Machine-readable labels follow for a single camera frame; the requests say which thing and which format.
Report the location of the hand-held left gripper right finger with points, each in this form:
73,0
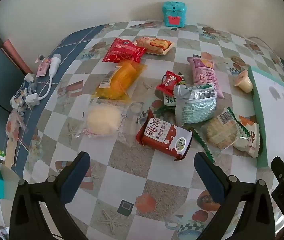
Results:
210,177

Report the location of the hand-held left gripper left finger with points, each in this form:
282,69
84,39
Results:
77,173

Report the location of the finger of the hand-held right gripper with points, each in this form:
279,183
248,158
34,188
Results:
280,168

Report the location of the rice cracker packet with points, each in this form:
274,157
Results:
228,132

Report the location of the white tray with teal rim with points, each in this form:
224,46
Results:
276,120

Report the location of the red milk biscuit packet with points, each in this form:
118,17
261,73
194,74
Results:
165,138

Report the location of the silver green snack packet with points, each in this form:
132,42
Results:
195,103

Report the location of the pink snack packet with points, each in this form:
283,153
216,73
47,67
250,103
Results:
204,76

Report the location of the yellow cake packet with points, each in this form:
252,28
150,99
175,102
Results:
122,80

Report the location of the red snack packet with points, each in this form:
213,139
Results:
122,51

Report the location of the orange pastry packet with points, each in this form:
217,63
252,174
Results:
154,45

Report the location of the checkered printed tablecloth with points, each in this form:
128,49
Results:
129,170

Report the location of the clear packet with round bun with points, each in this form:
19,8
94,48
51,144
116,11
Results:
104,121

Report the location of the clear plastic wrapper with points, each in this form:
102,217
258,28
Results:
13,125

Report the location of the green white snack packet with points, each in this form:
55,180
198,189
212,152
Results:
167,101

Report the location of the jelly cup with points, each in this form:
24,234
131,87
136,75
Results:
243,82

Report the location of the crumpled white wrapper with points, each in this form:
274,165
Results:
19,97

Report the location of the small red candy packet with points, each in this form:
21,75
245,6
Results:
168,83

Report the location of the small pink packet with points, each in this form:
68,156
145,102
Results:
42,68

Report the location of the teal tin box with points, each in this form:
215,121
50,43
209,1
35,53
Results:
174,13

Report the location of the brown wooden post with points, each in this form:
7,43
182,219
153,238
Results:
16,55

